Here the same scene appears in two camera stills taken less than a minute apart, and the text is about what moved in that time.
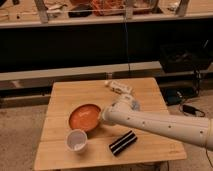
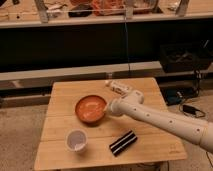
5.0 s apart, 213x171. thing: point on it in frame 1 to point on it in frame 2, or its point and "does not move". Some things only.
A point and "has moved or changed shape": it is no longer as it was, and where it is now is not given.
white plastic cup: [76, 141] does not move
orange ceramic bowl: [84, 116] has moved or changed shape
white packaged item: [118, 87] does not move
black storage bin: [185, 57] does not move
